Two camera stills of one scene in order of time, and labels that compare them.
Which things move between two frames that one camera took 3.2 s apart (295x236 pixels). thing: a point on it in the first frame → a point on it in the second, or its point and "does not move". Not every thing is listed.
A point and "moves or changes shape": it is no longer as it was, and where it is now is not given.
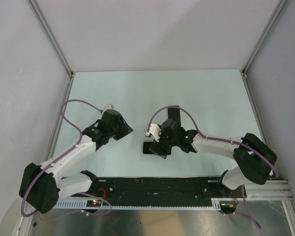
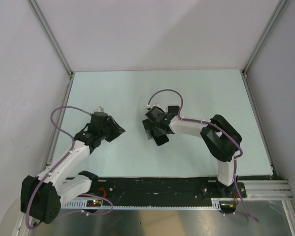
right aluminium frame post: x=260 y=45 does not move
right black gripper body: x=165 y=142 → x=149 y=124
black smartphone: x=174 y=113 does not move
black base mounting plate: x=159 y=188 does not move
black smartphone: x=146 y=146 moves or changes shape
